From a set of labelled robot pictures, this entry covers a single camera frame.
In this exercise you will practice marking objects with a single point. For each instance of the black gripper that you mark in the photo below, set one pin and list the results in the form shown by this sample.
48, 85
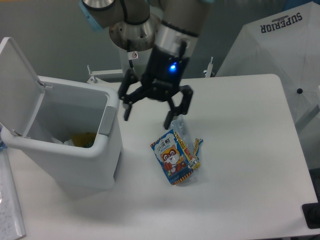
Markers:
162, 75

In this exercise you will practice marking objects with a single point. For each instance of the white plastic trash can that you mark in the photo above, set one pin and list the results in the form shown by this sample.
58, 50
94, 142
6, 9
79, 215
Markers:
34, 108

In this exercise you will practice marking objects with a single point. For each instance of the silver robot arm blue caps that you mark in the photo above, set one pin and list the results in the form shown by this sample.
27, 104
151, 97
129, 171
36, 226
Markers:
158, 38

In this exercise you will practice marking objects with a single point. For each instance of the yellow trash inside can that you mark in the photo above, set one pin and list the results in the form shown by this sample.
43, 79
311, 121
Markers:
84, 140

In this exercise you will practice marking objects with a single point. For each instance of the white crumpled trash inside can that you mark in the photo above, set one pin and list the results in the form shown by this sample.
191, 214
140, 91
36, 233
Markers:
67, 142

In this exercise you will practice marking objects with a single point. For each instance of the clear plastic bottle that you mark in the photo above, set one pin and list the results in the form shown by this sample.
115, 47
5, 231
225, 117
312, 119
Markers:
178, 125

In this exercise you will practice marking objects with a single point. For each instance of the blue cartoon snack packet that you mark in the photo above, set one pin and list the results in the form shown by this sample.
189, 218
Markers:
174, 157

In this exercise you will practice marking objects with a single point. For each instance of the yellow orange snack wrapper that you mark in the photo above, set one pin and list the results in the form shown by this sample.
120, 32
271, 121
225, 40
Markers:
195, 152

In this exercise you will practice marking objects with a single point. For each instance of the white umbrella with lettering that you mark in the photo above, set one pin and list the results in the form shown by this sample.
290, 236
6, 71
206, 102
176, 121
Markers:
286, 44

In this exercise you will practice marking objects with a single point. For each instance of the black device at table edge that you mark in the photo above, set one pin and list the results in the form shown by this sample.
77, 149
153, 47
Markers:
311, 212

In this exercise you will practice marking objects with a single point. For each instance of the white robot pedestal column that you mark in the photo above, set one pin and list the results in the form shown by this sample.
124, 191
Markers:
134, 60

